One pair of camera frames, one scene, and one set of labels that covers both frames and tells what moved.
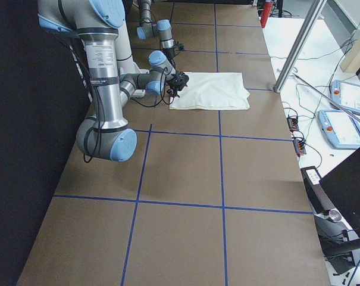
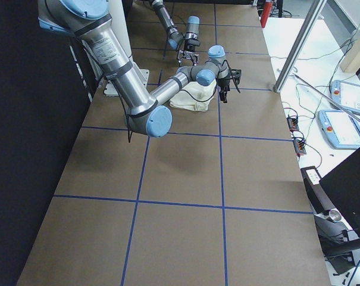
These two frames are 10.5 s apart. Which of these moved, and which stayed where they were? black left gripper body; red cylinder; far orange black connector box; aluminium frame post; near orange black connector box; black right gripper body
Moved: black left gripper body; black right gripper body
Stayed: red cylinder; far orange black connector box; aluminium frame post; near orange black connector box
